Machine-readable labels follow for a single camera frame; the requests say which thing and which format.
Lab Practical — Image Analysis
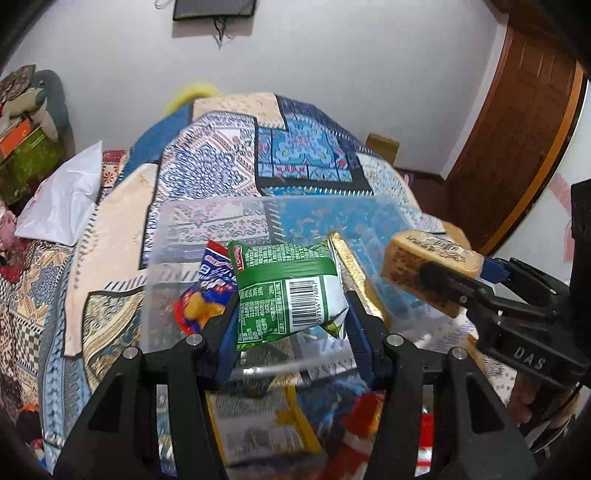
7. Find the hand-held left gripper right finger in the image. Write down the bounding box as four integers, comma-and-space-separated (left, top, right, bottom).
343, 288, 539, 480

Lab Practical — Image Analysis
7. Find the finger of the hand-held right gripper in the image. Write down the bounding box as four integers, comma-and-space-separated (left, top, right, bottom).
418, 261, 498, 315
480, 256, 572, 320

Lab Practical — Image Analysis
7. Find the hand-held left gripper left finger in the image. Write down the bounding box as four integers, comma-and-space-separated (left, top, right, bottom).
53, 301, 241, 480

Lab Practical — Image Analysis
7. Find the tan snack cake packet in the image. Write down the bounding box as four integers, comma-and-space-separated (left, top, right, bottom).
380, 229, 485, 319

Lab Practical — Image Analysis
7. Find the green snack packet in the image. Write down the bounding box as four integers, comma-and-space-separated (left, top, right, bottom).
228, 239, 350, 353

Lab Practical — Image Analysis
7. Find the clear plastic container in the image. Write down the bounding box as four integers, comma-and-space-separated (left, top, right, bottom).
139, 194, 465, 385

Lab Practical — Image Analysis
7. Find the person's right hand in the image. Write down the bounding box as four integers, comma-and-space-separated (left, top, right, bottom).
507, 367, 580, 428

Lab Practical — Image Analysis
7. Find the blue and red snack packet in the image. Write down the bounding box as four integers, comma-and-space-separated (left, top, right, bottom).
173, 239, 241, 337

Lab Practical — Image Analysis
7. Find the gold snack packet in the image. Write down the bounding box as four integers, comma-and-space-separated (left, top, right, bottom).
327, 232, 394, 325

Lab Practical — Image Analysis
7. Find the red and white snack packet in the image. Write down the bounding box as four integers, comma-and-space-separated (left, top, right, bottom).
323, 390, 450, 480

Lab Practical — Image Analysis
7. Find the yellow and silver snack packet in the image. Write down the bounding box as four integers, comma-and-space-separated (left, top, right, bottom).
205, 385, 324, 468

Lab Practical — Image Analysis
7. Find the cardboard box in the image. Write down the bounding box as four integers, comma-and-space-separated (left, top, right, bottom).
364, 133, 400, 166

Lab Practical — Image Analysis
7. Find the brown wooden door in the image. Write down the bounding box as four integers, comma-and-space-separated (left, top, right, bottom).
442, 22, 588, 256

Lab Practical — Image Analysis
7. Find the patterned bed sheet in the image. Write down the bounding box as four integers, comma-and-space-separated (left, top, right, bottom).
0, 148, 149, 464

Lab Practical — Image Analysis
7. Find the white pillow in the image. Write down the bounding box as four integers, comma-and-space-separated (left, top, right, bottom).
15, 140, 103, 246

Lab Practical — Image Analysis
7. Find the pink cloth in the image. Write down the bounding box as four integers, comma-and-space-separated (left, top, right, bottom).
0, 207, 20, 253

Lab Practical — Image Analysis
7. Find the yellow plush item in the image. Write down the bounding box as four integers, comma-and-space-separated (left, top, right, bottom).
165, 82, 223, 114

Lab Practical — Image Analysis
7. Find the green box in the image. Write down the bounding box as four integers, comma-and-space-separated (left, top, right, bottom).
0, 126, 64, 207

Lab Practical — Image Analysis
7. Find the orange box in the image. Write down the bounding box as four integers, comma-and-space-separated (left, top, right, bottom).
0, 120, 34, 160

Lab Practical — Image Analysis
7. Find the grey stuffed toy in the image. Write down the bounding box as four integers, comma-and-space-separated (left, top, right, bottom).
0, 65, 71, 145

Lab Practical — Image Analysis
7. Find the black television cable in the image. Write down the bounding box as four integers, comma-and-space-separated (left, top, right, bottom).
210, 16, 230, 49

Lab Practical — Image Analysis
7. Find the black wall television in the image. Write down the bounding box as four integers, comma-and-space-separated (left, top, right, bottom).
172, 0, 257, 22

